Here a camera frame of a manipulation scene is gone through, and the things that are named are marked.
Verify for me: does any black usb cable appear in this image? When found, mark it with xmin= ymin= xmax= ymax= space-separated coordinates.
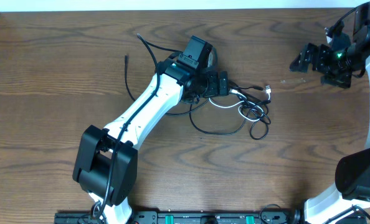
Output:
xmin=124 ymin=54 xmax=272 ymax=141

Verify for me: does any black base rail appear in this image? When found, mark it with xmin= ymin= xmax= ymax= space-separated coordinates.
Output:
xmin=54 ymin=211 xmax=368 ymax=224

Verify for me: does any white usb cable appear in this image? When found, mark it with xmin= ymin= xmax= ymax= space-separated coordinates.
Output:
xmin=208 ymin=85 xmax=272 ymax=123

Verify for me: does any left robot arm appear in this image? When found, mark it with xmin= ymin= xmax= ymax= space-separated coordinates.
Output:
xmin=72 ymin=36 xmax=229 ymax=223

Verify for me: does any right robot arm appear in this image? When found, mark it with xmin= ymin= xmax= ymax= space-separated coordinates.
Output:
xmin=289 ymin=1 xmax=370 ymax=223

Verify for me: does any clear tape piece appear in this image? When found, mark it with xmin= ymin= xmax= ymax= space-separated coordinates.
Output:
xmin=280 ymin=78 xmax=306 ymax=85

